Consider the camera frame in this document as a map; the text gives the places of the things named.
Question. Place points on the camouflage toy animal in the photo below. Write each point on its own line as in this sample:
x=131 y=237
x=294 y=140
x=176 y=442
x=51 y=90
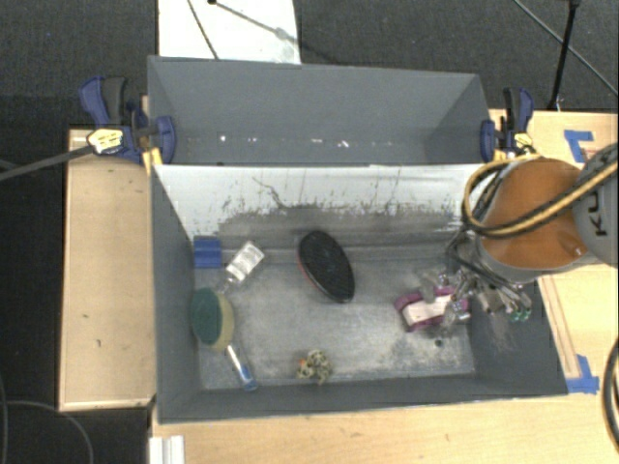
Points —
x=315 y=366

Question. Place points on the grey metal bin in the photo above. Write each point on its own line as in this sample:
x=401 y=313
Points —
x=290 y=109

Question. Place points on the clear glass bottle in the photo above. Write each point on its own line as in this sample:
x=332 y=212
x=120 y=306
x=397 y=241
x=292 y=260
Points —
x=243 y=263

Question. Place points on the purple and white toy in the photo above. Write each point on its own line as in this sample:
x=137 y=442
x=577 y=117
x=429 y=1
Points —
x=420 y=313

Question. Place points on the black oval disc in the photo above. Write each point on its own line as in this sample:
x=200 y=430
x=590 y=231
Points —
x=327 y=272

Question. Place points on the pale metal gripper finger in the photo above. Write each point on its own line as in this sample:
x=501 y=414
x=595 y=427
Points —
x=455 y=311
x=428 y=285

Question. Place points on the pale wood board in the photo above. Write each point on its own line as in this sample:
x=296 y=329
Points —
x=106 y=269

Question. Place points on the green and yellow round sponge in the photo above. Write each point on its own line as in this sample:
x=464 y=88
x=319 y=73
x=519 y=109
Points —
x=210 y=317

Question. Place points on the blue block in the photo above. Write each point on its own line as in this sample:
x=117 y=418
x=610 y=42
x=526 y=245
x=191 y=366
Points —
x=207 y=252

